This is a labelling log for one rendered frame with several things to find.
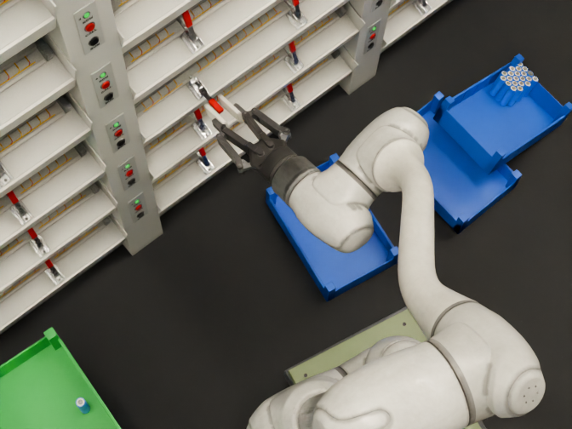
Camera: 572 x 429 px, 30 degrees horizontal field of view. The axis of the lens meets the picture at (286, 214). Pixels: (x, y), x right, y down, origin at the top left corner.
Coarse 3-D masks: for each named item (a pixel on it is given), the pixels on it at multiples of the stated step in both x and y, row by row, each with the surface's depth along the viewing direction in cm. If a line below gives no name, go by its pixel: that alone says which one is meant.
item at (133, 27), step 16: (112, 0) 181; (128, 0) 181; (144, 0) 182; (160, 0) 183; (176, 0) 184; (192, 0) 185; (128, 16) 181; (144, 16) 182; (160, 16) 183; (176, 16) 187; (128, 32) 181; (144, 32) 182; (128, 48) 184
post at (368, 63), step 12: (360, 0) 238; (372, 0) 240; (360, 12) 242; (372, 12) 245; (384, 12) 250; (372, 24) 251; (384, 24) 256; (360, 36) 251; (348, 48) 260; (360, 48) 257; (360, 60) 264; (372, 60) 270; (360, 72) 271; (372, 72) 277; (348, 84) 274; (360, 84) 278
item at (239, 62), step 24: (312, 0) 228; (336, 0) 229; (264, 24) 224; (288, 24) 226; (312, 24) 228; (240, 48) 223; (264, 48) 224; (192, 72) 220; (216, 72) 221; (240, 72) 222; (168, 96) 218; (192, 96) 219; (144, 120) 216; (168, 120) 217; (144, 144) 216
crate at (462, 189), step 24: (432, 120) 275; (432, 144) 273; (456, 144) 273; (432, 168) 270; (456, 168) 270; (480, 168) 270; (504, 168) 267; (456, 192) 268; (480, 192) 268; (504, 192) 264; (456, 216) 265
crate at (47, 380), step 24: (48, 336) 202; (24, 360) 207; (48, 360) 208; (72, 360) 203; (0, 384) 206; (24, 384) 207; (48, 384) 207; (72, 384) 207; (0, 408) 205; (24, 408) 205; (48, 408) 205; (72, 408) 205; (96, 408) 205
